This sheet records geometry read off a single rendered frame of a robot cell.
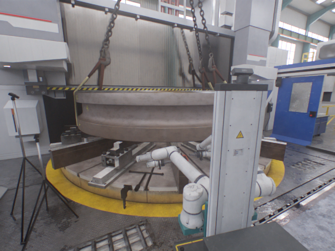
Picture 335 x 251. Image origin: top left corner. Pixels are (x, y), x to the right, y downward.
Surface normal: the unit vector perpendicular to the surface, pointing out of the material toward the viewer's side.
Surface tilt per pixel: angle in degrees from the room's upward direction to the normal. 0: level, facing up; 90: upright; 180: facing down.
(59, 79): 90
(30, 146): 90
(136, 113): 90
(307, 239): 0
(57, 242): 0
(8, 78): 90
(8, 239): 0
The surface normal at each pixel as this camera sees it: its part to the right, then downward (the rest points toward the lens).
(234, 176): 0.24, 0.19
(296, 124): -0.89, 0.09
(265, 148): -0.65, 0.15
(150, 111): -0.09, 0.20
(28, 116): 0.46, 0.18
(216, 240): 0.00, -0.98
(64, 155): 0.76, 0.13
